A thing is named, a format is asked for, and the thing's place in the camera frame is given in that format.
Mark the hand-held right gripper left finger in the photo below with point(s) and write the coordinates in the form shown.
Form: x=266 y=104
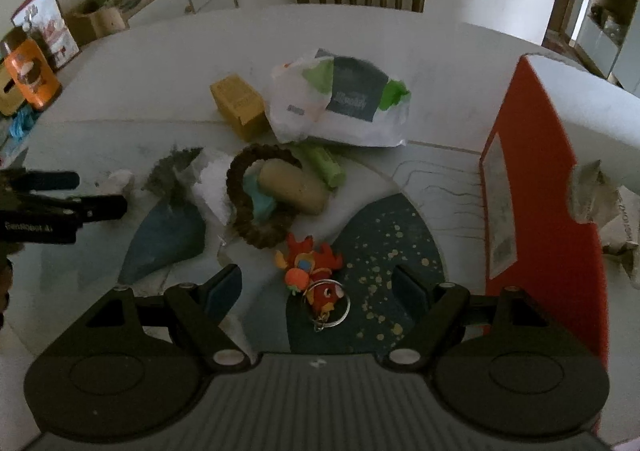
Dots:
x=222 y=292

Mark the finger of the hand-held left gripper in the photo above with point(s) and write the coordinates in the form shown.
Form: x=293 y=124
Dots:
x=50 y=180
x=100 y=209

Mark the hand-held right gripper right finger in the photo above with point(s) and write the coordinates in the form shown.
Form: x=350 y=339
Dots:
x=407 y=288

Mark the red plush toy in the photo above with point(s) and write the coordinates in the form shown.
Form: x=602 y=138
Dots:
x=310 y=261

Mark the white fluffy toy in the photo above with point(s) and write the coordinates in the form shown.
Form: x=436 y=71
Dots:
x=215 y=186

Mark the red cardboard box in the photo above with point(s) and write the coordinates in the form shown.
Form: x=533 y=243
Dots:
x=545 y=171

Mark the small white toy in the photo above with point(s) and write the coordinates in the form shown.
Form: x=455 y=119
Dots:
x=116 y=182

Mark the teal speckled table mat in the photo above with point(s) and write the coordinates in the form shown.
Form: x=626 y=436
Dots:
x=390 y=236

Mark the blue crumpled cloth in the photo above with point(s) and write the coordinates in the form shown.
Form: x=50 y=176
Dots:
x=22 y=126

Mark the blue fish-shaped toy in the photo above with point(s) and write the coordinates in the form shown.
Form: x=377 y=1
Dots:
x=165 y=236

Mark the teal rubber toy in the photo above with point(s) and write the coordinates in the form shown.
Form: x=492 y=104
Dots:
x=261 y=206

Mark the orange tissue container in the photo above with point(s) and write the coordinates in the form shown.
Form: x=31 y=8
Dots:
x=31 y=76

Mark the beige cylinder toy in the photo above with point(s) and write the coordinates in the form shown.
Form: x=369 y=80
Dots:
x=295 y=187

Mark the green cylinder toy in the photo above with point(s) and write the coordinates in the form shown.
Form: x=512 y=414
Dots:
x=325 y=166

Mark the red white printed box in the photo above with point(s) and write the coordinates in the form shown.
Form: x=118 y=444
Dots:
x=47 y=28

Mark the open brown cardboard box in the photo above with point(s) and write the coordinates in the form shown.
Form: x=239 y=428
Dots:
x=102 y=22

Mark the yellow cardboard box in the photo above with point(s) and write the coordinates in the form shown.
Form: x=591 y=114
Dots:
x=240 y=103

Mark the white plastic bag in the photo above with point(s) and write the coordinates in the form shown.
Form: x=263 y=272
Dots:
x=345 y=96

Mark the crumpled brown paper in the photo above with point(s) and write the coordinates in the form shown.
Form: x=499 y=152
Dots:
x=600 y=203

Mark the blue grey cabinet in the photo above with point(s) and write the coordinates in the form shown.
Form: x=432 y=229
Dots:
x=602 y=43

